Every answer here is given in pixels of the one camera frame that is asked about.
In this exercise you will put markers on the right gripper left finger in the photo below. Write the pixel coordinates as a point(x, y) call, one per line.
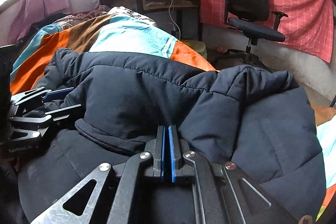
point(106, 194)

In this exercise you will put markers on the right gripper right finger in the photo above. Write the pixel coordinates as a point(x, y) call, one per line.
point(222, 193)

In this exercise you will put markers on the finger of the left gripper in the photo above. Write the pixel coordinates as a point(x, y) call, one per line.
point(40, 95)
point(62, 116)

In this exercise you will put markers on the dark navy padded jacket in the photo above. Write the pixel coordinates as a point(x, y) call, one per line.
point(170, 103)

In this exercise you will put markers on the striped colourful bed blanket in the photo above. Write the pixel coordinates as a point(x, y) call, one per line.
point(110, 35)

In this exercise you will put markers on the pink curtain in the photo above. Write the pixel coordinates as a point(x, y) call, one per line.
point(30, 12)

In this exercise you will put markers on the green plastic stool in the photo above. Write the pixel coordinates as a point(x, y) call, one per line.
point(197, 46)

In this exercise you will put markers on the wooden desk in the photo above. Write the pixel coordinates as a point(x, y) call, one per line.
point(187, 23)

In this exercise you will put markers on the black office chair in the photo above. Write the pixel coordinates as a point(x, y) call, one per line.
point(256, 21)

